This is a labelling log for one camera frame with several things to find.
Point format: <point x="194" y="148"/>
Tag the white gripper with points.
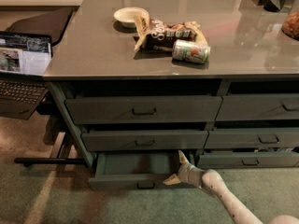
<point x="189" y="174"/>

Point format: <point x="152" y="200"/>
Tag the grey drawer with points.
<point x="248" y="160"/>
<point x="143" y="109"/>
<point x="144" y="140"/>
<point x="259" y="107"/>
<point x="253" y="138"/>
<point x="134" y="170"/>

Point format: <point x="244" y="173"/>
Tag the green soda can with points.
<point x="191" y="52"/>

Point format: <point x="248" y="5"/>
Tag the brown chip bag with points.
<point x="154" y="34"/>

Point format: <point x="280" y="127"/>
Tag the white ceramic bowl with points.
<point x="126" y="16"/>

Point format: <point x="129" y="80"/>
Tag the black open laptop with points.
<point x="23" y="60"/>

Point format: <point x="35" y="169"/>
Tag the grey cabinet frame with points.
<point x="57" y="93"/>

